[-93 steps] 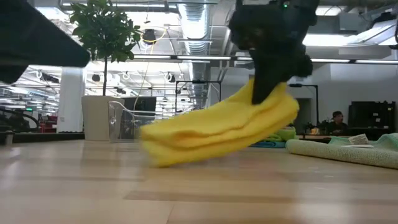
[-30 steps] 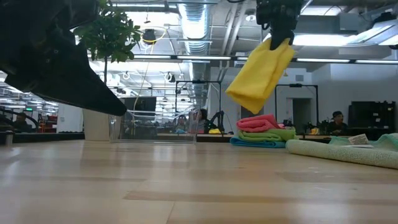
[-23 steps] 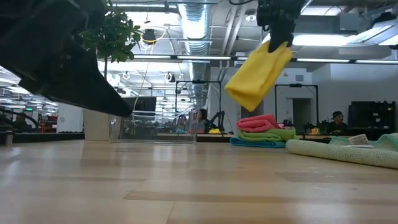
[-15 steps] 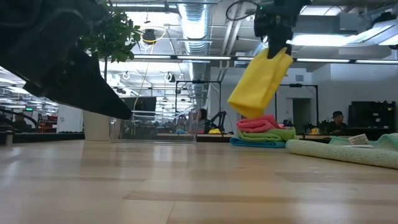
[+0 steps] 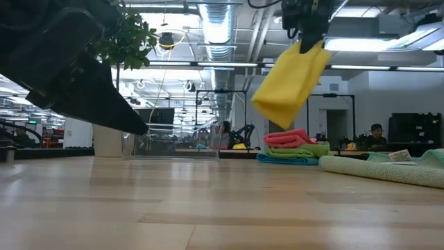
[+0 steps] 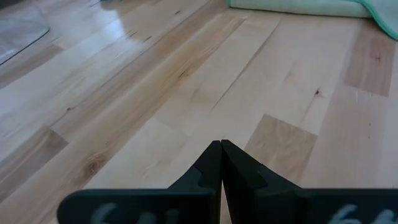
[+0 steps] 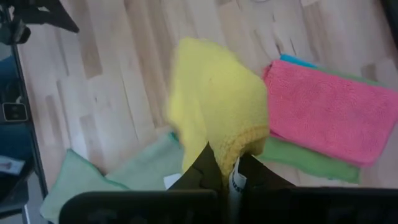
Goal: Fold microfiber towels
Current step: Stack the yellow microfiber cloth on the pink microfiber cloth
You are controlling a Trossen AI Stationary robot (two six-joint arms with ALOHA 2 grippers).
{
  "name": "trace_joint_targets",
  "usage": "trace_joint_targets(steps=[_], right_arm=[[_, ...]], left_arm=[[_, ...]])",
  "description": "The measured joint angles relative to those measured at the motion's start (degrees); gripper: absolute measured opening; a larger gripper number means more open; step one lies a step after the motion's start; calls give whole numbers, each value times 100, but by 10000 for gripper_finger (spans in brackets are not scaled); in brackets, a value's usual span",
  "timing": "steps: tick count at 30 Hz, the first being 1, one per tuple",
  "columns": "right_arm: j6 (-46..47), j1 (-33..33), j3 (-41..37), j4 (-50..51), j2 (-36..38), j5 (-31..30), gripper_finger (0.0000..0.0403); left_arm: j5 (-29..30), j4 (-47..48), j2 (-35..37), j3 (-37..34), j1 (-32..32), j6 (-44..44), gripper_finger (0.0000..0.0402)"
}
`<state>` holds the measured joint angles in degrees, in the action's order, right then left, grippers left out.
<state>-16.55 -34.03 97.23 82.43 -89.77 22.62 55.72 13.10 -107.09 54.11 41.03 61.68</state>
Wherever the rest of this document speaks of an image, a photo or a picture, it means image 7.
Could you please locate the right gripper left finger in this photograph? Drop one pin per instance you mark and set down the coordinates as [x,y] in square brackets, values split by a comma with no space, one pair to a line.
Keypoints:
[140,207]

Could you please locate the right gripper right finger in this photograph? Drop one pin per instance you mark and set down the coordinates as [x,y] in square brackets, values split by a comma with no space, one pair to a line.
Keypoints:
[311,205]

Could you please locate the pale green microfiber towel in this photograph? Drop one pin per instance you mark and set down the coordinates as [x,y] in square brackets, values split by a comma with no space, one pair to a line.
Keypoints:
[124,174]

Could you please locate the bright green microfiber towel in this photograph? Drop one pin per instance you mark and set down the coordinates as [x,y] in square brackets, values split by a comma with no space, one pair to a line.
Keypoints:
[308,161]

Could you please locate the pink microfiber towel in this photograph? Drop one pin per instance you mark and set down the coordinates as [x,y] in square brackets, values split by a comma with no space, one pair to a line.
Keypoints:
[329,109]

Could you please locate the yellow microfiber towel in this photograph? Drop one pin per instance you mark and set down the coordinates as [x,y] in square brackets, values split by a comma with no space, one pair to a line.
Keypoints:
[217,102]

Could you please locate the blue microfiber towel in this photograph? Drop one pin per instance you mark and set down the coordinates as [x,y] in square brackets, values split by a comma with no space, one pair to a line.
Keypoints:
[297,60]

